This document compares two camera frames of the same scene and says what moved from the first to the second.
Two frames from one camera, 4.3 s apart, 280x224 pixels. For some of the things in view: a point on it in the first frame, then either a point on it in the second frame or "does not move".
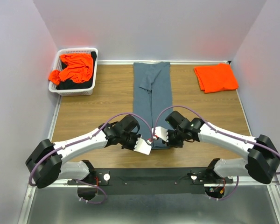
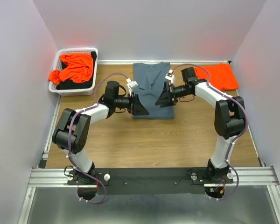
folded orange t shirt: [216, 79] does not move
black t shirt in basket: [68, 84] does not move
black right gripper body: [175, 139] to [171, 90]
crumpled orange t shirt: [79, 70] does not move
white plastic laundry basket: [73, 92] does not move
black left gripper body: [129, 141] to [130, 106]
